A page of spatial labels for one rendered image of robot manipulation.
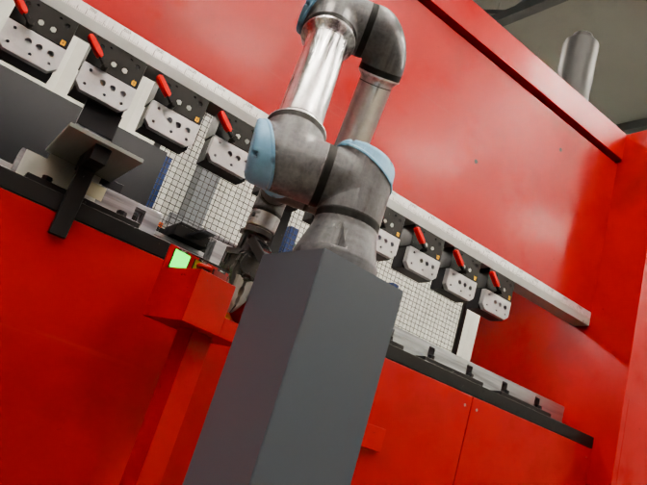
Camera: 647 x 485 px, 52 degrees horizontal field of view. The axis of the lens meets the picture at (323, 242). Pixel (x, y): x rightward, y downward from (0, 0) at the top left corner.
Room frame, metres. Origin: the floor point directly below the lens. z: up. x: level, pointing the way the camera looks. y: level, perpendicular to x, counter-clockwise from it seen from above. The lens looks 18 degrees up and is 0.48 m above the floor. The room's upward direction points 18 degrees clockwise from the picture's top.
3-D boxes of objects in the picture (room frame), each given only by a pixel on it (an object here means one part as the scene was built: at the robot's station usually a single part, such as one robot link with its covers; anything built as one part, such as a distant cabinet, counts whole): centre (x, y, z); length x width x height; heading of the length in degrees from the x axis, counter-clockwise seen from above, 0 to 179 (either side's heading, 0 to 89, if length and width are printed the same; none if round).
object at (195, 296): (1.53, 0.22, 0.75); 0.20 x 0.16 x 0.18; 133
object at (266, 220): (1.54, 0.16, 0.96); 0.08 x 0.08 x 0.05
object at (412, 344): (2.29, -0.41, 0.92); 1.68 x 0.06 x 0.10; 120
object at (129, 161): (1.53, 0.61, 1.00); 0.26 x 0.18 x 0.01; 30
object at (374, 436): (2.03, -0.29, 0.58); 0.15 x 0.02 x 0.07; 120
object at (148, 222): (1.68, 0.63, 0.92); 0.39 x 0.06 x 0.10; 120
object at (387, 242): (2.14, -0.17, 1.26); 0.15 x 0.09 x 0.17; 120
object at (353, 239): (1.08, -0.03, 0.82); 0.15 x 0.15 x 0.10
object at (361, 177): (1.08, -0.02, 0.94); 0.13 x 0.12 x 0.14; 96
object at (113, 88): (1.64, 0.70, 1.26); 0.15 x 0.09 x 0.17; 120
